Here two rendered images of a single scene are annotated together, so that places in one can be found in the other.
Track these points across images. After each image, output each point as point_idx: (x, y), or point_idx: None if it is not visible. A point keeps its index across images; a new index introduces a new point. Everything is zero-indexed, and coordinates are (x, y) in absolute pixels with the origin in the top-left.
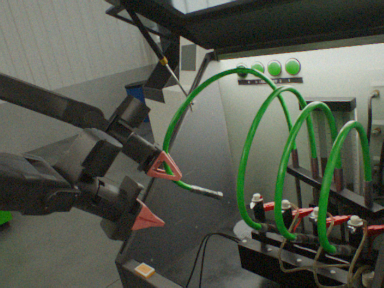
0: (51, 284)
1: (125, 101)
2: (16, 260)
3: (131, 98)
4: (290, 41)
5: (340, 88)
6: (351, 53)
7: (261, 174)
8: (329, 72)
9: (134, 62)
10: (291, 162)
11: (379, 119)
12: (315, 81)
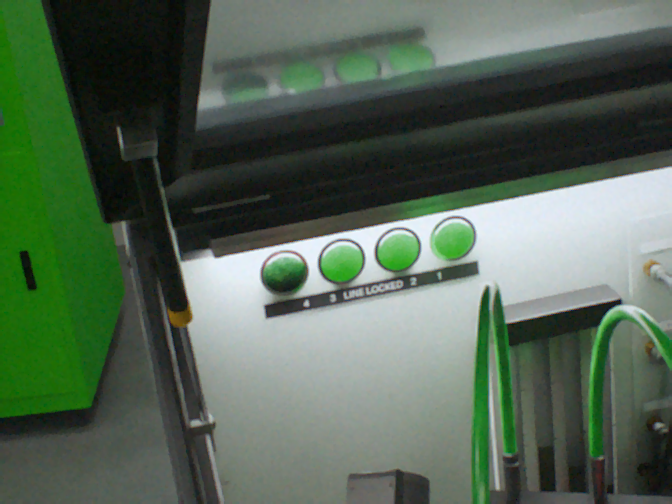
0: None
1: (398, 496)
2: None
3: (400, 477)
4: (434, 171)
5: (572, 271)
6: (597, 188)
7: None
8: (545, 239)
9: None
10: (439, 491)
11: (656, 321)
12: (512, 266)
